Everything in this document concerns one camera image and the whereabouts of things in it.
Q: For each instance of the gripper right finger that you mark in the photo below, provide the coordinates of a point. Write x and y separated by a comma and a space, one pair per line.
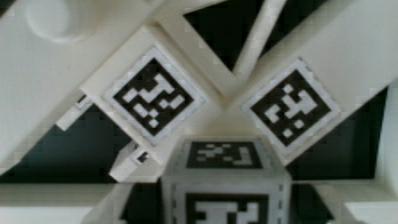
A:
326, 203

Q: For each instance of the white U-shaped obstacle fence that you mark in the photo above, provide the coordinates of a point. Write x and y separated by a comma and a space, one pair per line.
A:
56, 185

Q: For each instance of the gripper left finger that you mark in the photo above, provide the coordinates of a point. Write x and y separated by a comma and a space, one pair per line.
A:
130, 205

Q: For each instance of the white chair back frame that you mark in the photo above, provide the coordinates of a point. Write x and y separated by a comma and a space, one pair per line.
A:
77, 42

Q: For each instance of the white chair leg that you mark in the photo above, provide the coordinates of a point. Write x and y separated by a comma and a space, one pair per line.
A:
224, 183

